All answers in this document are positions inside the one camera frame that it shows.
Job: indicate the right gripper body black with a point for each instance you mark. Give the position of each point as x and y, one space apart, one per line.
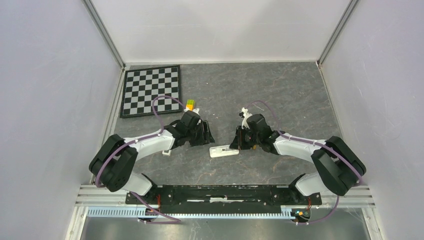
245 137

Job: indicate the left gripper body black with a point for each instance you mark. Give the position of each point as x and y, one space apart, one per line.
196 138

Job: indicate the white remote control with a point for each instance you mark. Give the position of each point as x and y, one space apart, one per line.
222 151

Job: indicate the white remote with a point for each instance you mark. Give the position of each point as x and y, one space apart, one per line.
166 152

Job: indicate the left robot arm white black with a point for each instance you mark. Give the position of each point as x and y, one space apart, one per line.
113 165

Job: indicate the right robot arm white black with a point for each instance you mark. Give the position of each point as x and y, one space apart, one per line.
338 169

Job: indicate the green yellow orange brick stack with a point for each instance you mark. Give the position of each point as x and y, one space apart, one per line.
190 105

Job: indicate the black white chessboard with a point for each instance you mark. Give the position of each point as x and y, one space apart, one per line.
154 87

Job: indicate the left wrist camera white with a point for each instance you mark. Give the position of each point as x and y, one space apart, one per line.
196 110

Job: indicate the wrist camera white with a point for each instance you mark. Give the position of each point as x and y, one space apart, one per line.
244 114
196 110

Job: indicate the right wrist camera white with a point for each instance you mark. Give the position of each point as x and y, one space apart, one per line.
244 114

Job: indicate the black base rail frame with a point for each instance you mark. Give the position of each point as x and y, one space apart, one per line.
227 199

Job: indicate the white cable duct comb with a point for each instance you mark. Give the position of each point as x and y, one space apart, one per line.
143 213

